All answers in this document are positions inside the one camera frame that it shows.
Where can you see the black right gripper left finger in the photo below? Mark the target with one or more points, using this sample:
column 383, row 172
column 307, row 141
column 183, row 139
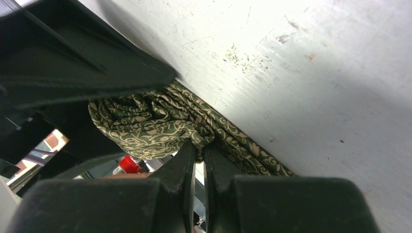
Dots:
column 160, row 203

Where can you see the olive floral patterned tie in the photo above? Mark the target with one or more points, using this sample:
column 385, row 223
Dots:
column 155, row 124

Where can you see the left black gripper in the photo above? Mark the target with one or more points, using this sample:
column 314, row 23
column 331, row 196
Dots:
column 54, row 51

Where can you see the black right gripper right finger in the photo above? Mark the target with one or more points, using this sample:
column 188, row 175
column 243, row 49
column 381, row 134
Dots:
column 239, row 203

